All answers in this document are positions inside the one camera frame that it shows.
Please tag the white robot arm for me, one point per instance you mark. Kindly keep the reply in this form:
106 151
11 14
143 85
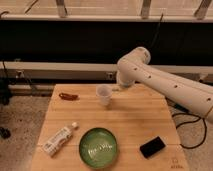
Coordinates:
194 96

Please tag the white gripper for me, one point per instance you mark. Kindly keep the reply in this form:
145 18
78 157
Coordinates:
123 81

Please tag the black object on floor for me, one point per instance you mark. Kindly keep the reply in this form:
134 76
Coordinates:
4 133

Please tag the red chili pepper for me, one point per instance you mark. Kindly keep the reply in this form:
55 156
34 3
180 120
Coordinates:
69 97

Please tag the translucent white cup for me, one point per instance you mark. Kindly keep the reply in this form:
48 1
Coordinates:
104 93

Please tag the black smartphone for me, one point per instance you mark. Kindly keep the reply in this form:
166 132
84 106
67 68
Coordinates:
152 147

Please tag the green bowl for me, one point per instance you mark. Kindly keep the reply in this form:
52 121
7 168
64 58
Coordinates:
98 148

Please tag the white plastic bottle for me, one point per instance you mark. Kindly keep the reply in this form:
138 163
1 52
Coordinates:
55 142

